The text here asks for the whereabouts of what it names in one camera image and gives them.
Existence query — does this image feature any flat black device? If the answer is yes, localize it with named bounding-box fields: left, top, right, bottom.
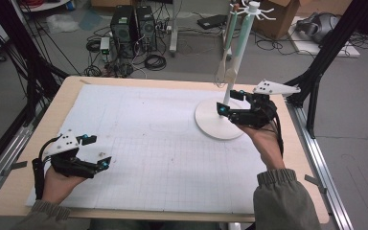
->
left=196, top=13, right=228, bottom=31

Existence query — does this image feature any person's right hand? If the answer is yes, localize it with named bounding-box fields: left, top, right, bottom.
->
left=237, top=123, right=286, bottom=175

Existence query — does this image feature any white grid mat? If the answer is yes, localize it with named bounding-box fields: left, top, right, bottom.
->
left=25, top=83, right=269, bottom=216

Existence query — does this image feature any white board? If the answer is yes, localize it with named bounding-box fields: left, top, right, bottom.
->
left=288, top=15, right=362, bottom=58

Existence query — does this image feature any brown cardboard box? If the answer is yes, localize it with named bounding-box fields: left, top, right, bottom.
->
left=252, top=0, right=301, bottom=41

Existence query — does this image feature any white post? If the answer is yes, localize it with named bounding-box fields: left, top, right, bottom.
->
left=168, top=0, right=180, bottom=58

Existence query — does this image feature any cream pastry brush mint handle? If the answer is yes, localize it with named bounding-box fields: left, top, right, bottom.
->
left=224, top=12, right=256, bottom=84

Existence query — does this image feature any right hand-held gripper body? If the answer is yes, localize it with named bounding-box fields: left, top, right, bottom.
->
left=228, top=80, right=301, bottom=128

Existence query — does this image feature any grey headset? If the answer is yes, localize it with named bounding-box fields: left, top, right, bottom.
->
left=295, top=11, right=340, bottom=44

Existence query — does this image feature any cream spatula with mint handle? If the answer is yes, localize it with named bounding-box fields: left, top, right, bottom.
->
left=215, top=11, right=240, bottom=84

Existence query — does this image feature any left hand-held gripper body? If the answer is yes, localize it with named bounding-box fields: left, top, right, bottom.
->
left=42, top=128, right=100, bottom=179

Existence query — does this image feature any black computer tower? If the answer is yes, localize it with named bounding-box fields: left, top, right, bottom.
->
left=109, top=4, right=138, bottom=59
left=135, top=5, right=158, bottom=53

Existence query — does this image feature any small white device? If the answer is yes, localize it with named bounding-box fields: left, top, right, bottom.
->
left=99, top=36, right=111, bottom=62

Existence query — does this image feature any white utensil stand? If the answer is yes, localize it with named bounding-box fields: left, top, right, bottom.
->
left=194, top=0, right=276, bottom=141

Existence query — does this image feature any black metal frame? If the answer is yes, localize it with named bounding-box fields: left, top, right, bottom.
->
left=277, top=0, right=368, bottom=140
left=0, top=0, right=71, bottom=183

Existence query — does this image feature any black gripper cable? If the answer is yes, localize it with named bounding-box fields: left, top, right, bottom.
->
left=269, top=111, right=286, bottom=158
left=33, top=135, right=60, bottom=199

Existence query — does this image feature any coiled black cable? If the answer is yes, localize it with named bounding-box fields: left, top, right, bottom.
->
left=144, top=54, right=168, bottom=72

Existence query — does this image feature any clear plastic bag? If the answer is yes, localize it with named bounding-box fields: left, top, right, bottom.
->
left=46, top=13, right=81, bottom=35

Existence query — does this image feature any person's left hand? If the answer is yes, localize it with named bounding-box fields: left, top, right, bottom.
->
left=41, top=167, right=88, bottom=205

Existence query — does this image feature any aluminium rail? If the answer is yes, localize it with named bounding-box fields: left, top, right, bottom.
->
left=286, top=99, right=354, bottom=230
left=0, top=104, right=35, bottom=209

